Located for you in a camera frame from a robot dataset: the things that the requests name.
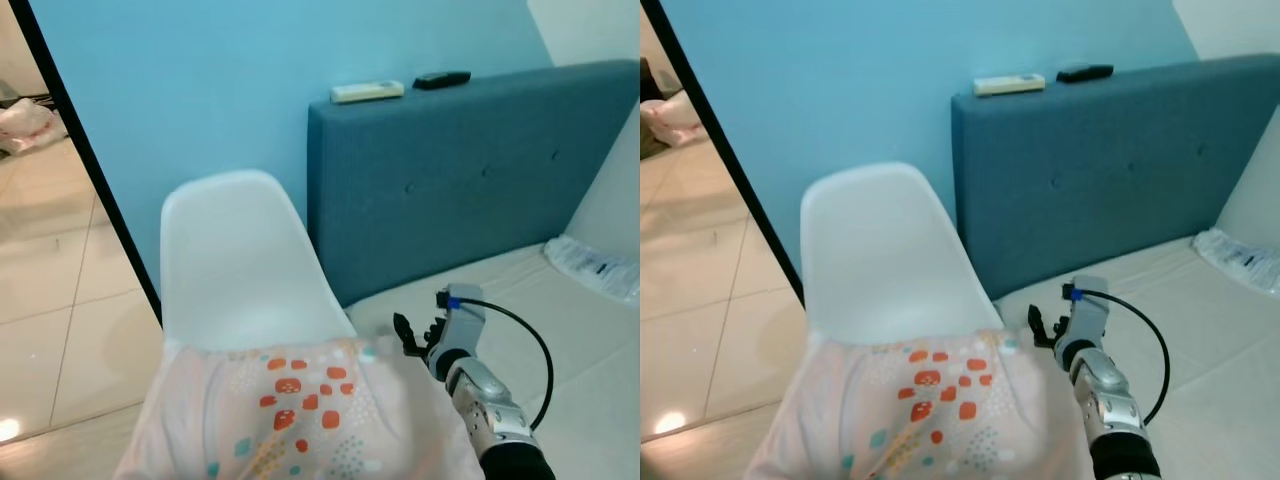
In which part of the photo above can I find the blue upholstered headboard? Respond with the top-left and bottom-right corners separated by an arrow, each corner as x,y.
306,60 -> 641,309
950,53 -> 1280,302

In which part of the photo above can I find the white plastic chair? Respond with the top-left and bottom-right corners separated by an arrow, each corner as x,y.
160,170 -> 360,354
799,162 -> 1005,347

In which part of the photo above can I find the pink pillow with coloured dots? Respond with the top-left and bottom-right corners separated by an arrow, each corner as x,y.
112,335 -> 487,480
742,334 -> 1097,480

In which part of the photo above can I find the white remote control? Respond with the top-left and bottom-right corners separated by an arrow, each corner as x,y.
330,80 -> 407,106
973,73 -> 1048,98

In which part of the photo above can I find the black door frame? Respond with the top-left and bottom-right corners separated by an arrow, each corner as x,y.
640,0 -> 805,307
8,0 -> 165,327

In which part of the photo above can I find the bed with beige sheet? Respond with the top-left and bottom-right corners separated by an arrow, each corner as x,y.
990,232 -> 1280,480
345,240 -> 641,480

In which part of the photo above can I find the white plastic bag red print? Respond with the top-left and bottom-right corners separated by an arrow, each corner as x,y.
0,97 -> 67,157
640,90 -> 705,147

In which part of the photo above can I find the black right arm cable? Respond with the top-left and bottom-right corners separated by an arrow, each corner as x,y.
454,296 -> 555,432
1079,287 -> 1172,427

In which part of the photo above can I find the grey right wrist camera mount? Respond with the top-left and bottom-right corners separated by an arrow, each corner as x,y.
431,285 -> 488,354
1064,275 -> 1110,347

